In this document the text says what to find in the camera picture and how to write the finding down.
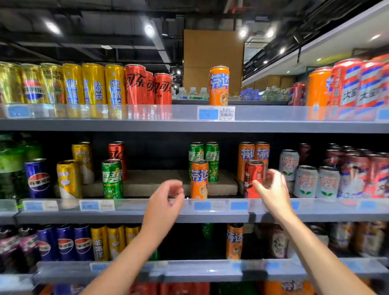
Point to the blue drink multipack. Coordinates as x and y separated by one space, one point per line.
68 290

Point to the person's left forearm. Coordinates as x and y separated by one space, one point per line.
127 264

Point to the slim yellow soda can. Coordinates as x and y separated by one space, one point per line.
132 234
116 240
98 243

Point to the person's left hand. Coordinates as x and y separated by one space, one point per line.
161 209

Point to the row of red-white-blue cans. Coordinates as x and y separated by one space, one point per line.
352 176

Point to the person's right forearm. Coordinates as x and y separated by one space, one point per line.
316 261

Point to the grey metal shelf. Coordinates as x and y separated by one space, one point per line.
152 125

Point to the cluster of green plastic bottles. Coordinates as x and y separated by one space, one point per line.
12 164

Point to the red drink multipack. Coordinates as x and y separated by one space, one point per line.
182 289
144 290

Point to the row of yellow cans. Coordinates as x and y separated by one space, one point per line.
94 82

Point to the red soda can figure print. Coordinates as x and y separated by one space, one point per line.
250 171

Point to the brown wooden panel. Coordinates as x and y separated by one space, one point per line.
197 54

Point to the person's right hand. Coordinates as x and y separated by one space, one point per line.
278 200

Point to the blue soda can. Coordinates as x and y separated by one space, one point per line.
66 244
38 179
47 246
83 244

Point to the orange soda can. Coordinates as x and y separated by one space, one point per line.
262 153
234 243
199 179
218 91
317 88
245 155

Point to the row of ceiling spotlights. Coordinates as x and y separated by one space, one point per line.
149 31

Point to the row of clear water bottles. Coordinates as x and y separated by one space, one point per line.
193 94

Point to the orange drink multipack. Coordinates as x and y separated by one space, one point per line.
45 291
288 288

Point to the green drink multipack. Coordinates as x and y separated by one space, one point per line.
237 289

